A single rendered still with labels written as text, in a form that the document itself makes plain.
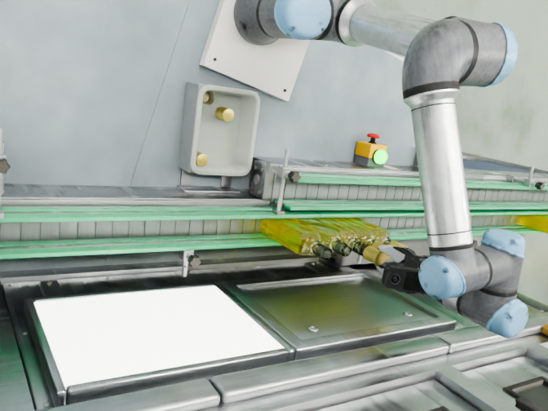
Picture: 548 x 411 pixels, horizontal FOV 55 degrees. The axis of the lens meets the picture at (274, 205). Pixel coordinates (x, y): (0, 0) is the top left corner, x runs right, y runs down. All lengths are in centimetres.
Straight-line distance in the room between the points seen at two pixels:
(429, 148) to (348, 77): 77
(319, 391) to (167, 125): 76
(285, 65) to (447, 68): 65
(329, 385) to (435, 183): 41
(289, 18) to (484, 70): 45
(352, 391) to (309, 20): 79
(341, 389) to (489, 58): 64
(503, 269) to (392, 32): 53
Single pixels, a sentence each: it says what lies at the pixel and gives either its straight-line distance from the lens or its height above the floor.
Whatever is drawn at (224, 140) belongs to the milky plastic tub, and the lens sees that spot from 144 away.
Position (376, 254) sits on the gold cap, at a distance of 126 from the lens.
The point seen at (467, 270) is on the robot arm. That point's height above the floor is 152.
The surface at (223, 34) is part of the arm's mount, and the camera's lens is 141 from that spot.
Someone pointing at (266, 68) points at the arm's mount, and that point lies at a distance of 147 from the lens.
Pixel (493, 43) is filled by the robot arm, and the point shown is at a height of 141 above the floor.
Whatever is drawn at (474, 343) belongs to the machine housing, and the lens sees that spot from 131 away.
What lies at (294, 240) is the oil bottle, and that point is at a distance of 129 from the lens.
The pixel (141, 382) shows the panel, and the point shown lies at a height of 132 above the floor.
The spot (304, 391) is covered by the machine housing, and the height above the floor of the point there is 140.
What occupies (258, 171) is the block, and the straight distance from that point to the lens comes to 141.
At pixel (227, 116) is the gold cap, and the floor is 81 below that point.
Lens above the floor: 204
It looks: 54 degrees down
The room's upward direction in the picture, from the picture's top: 117 degrees clockwise
